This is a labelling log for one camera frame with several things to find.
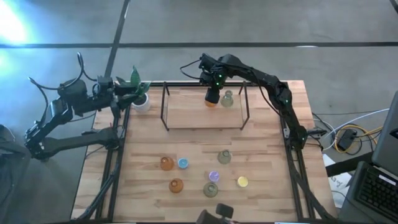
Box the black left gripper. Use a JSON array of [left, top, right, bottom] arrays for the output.
[[98, 83, 139, 109]]

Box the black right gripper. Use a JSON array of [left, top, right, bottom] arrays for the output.
[[200, 68, 225, 106]]

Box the green plant in white pot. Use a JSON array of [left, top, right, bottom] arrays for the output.
[[115, 65, 152, 113]]

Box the black power adapter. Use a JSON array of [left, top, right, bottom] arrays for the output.
[[337, 129, 358, 152]]

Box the white paper sheet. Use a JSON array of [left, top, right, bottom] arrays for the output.
[[323, 154, 352, 208]]

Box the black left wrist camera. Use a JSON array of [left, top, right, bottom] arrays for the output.
[[97, 76, 114, 91]]

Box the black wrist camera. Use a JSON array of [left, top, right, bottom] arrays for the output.
[[97, 76, 114, 91], [198, 52, 216, 71]]

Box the wooden shelf with black frame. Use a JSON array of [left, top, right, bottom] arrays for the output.
[[160, 80, 251, 131]]

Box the black aluminium rig frame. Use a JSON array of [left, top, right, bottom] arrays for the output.
[[71, 80, 336, 224]]

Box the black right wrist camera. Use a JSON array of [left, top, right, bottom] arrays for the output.
[[198, 52, 216, 71]]

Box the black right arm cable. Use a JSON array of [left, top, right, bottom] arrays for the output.
[[179, 58, 203, 80]]

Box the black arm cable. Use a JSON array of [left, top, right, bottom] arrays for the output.
[[179, 58, 203, 80], [27, 52, 98, 118]]

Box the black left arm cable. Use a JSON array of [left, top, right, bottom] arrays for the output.
[[27, 52, 98, 118]]

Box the white cable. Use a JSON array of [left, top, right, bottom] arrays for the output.
[[322, 108, 390, 150]]

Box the yellow cable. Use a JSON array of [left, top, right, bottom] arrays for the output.
[[334, 124, 383, 154]]

